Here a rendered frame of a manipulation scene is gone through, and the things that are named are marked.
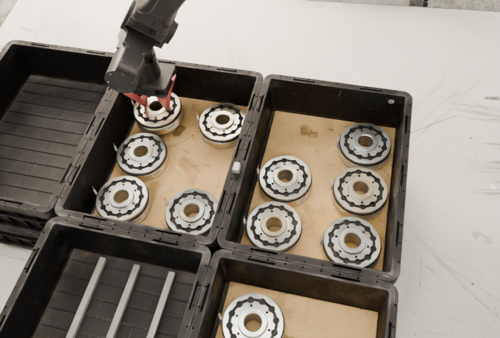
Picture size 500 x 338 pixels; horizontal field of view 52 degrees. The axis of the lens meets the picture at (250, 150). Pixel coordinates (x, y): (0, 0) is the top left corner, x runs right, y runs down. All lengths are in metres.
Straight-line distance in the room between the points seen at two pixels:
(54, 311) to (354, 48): 0.99
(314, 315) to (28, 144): 0.71
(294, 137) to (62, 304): 0.55
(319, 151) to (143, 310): 0.46
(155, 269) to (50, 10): 1.02
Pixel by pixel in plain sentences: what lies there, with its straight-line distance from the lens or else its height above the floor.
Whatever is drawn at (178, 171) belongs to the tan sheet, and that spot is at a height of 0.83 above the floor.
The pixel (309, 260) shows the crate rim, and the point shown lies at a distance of 0.85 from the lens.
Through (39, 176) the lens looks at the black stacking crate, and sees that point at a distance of 1.15.
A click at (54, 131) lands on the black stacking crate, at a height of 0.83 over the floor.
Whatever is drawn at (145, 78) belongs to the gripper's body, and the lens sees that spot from 1.01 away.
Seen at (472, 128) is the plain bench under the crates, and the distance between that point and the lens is 1.35.
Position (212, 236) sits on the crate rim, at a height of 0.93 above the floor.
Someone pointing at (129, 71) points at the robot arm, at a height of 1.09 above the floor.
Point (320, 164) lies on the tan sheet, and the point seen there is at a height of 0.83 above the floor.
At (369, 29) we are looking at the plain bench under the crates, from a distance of 1.53.
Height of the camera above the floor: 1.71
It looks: 55 degrees down
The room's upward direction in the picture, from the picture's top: 6 degrees counter-clockwise
